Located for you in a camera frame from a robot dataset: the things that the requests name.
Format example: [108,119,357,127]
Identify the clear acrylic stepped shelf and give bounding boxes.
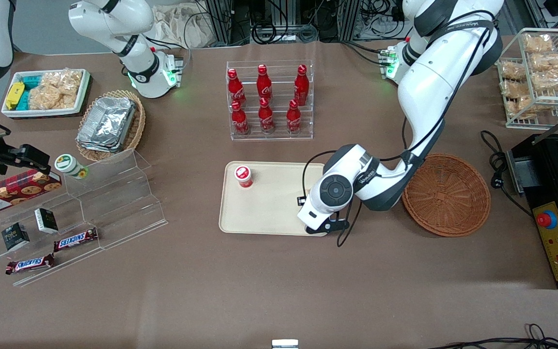
[0,148,169,287]

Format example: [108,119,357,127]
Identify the red-lidded small cup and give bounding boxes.
[233,165,254,189]

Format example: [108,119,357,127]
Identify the oval light wicker basket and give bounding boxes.
[76,90,146,162]

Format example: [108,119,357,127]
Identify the beige cloth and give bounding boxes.
[151,4,212,49]

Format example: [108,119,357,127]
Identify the yellow snack packet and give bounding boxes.
[6,81,26,110]

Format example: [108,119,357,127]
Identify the small black carton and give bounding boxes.
[1,222,31,252]
[34,208,59,235]

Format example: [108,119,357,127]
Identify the aluminium frame profile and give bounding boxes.
[205,0,233,47]
[340,0,361,40]
[526,0,558,30]

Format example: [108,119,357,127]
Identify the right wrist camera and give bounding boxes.
[0,144,51,171]

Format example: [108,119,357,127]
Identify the round brown wicker basket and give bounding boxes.
[402,153,492,238]

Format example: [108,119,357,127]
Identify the clear acrylic bottle rack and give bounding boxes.
[226,60,314,142]

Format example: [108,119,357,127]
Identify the red tartan cookie box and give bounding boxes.
[0,169,62,217]

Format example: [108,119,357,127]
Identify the bagged pastry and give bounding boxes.
[531,68,558,92]
[504,95,548,119]
[500,79,532,99]
[530,52,558,72]
[499,61,527,81]
[521,33,554,54]

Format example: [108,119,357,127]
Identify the black cable bundle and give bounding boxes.
[250,0,319,44]

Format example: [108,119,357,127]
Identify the black appliance housing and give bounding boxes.
[507,104,558,290]

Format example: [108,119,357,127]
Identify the black floor cable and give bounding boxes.
[427,324,558,349]

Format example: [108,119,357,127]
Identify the clear bag of crackers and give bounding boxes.
[28,83,77,111]
[41,68,84,93]

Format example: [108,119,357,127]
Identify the aluminium foil containers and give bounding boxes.
[77,96,137,153]

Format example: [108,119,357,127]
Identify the beige plastic tray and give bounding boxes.
[218,161,331,237]

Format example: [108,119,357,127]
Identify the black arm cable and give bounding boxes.
[301,10,498,248]

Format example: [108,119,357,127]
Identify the white rectangular snack tray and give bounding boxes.
[1,68,92,119]

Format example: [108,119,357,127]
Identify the black power cable with plug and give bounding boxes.
[481,130,534,217]

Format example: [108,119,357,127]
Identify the brown Snickers bar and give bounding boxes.
[5,253,55,275]
[53,227,99,252]

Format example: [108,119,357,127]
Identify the green-lidded white cup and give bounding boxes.
[54,154,89,180]

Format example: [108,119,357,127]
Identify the red cola bottle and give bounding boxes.
[258,97,276,134]
[231,101,250,135]
[257,64,273,100]
[227,68,247,107]
[294,64,310,106]
[286,99,303,135]

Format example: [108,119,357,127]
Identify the black base cables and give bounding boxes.
[342,41,392,66]

